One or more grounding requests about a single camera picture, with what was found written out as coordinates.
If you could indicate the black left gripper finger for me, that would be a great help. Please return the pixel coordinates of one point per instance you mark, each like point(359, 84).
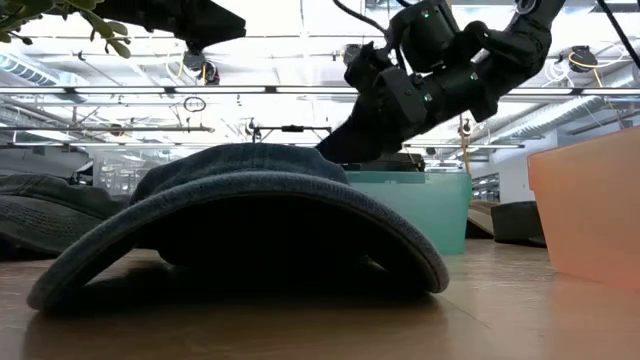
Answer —
point(205, 22)

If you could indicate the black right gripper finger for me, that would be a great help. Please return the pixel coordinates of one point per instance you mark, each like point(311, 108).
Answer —
point(360, 150)

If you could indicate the dark grey baseball cap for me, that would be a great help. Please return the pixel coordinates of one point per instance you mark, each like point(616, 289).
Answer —
point(390, 164)
point(45, 215)
point(517, 224)

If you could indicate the blue denim baseball cap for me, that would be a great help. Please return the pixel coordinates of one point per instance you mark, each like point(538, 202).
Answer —
point(225, 160)

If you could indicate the orange plastic bin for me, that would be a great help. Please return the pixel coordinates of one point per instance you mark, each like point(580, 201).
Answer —
point(590, 215)

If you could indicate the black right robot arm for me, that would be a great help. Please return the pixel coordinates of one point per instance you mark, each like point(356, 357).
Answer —
point(525, 45)

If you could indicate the small green potted plant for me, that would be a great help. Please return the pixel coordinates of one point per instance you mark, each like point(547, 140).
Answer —
point(119, 48)

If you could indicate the teal plastic bin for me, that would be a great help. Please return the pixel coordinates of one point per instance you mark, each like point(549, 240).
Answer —
point(425, 215)

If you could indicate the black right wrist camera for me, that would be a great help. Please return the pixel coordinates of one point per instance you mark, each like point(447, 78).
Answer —
point(367, 67)

